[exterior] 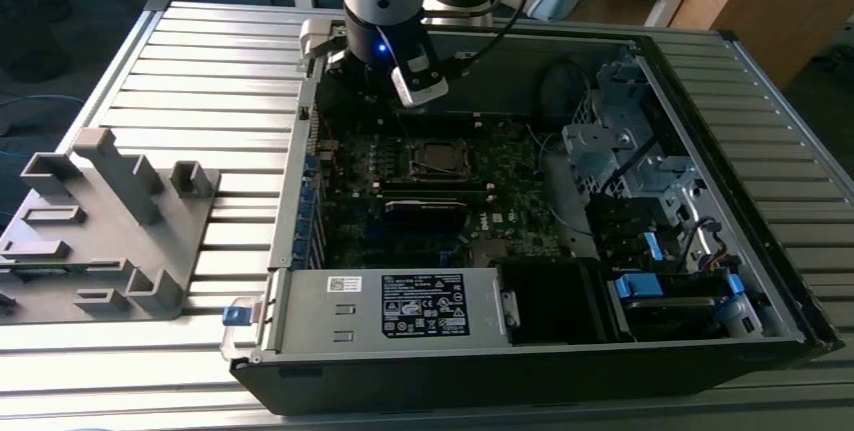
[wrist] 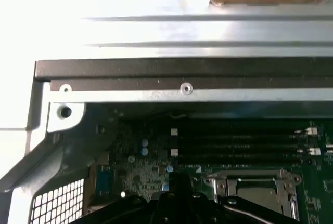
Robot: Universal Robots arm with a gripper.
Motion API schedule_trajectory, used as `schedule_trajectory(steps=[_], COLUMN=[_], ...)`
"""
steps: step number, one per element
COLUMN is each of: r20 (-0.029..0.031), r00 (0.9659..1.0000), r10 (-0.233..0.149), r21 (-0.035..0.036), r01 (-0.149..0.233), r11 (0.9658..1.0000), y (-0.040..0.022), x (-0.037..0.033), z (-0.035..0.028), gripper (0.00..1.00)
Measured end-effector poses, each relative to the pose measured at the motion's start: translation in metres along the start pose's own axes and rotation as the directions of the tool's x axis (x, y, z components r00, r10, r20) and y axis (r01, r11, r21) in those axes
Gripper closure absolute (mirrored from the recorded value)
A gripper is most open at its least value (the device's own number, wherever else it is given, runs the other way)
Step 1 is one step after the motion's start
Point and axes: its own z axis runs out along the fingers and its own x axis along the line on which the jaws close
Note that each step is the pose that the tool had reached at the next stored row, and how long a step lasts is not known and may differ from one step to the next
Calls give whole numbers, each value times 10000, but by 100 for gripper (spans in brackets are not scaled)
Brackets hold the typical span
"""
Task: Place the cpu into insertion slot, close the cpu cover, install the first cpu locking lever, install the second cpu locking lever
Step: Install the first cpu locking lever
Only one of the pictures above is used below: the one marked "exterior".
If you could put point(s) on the blue drive tab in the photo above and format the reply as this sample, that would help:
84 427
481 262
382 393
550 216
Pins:
654 247

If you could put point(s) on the grey power supply unit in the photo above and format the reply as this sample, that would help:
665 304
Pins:
314 321

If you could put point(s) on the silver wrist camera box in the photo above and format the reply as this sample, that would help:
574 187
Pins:
421 91

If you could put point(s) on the black PC case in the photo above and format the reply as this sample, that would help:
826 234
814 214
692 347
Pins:
467 386

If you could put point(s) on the wooden cabinet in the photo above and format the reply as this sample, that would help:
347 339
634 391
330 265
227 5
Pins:
788 11

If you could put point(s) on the blue case latch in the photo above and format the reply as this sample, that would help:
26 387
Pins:
239 315

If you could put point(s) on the grey parts rack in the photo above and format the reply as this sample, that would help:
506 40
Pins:
174 231

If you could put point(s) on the CPU socket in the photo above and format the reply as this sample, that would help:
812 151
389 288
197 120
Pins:
441 179

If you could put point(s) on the graphics card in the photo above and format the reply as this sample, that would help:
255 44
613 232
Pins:
427 223

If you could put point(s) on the chipset heatsink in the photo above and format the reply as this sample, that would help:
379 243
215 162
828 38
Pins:
489 252

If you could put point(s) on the silver metal drive cage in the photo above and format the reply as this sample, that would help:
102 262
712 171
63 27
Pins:
594 138

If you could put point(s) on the blue disk carrier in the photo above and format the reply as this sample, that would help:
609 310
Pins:
637 285

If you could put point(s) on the green motherboard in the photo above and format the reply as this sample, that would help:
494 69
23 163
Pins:
527 201

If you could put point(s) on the black disk bay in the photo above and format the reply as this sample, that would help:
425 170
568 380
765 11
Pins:
621 221

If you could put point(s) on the silver CPU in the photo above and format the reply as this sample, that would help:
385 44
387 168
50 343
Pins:
443 156

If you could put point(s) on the blue slot latch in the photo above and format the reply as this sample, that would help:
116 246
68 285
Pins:
450 251

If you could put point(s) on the black RAM slot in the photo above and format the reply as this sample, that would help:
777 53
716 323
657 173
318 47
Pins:
437 121
437 127
437 133
437 115

